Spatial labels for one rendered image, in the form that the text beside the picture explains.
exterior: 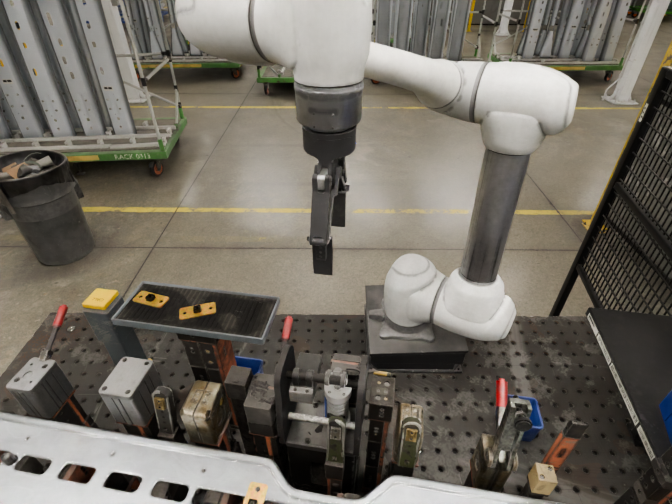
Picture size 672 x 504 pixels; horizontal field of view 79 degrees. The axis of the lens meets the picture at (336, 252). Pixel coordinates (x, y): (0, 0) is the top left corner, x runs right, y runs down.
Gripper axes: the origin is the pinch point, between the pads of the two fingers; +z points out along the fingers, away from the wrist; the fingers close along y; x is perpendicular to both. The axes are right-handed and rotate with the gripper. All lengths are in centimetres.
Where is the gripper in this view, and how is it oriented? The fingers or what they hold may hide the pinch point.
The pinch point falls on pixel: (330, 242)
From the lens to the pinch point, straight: 68.1
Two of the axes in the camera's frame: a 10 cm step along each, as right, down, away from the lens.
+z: 0.0, 8.0, 6.1
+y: -1.6, 6.0, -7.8
